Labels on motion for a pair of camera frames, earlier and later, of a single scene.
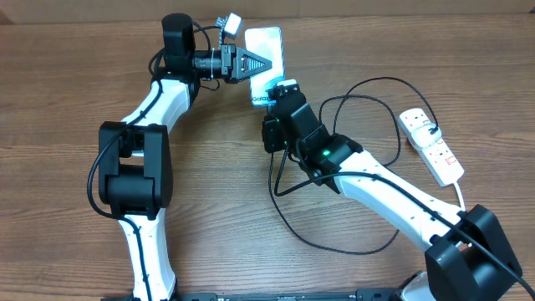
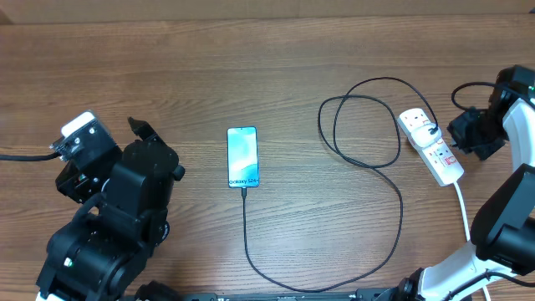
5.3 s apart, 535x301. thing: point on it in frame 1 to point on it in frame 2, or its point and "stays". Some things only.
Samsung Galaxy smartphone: (266, 43) to (242, 157)
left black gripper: (231, 51) to (77, 187)
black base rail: (372, 294) stays
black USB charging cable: (335, 121) to (352, 160)
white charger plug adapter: (422, 136) stays
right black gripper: (271, 129) to (456, 131)
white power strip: (438, 156) stays
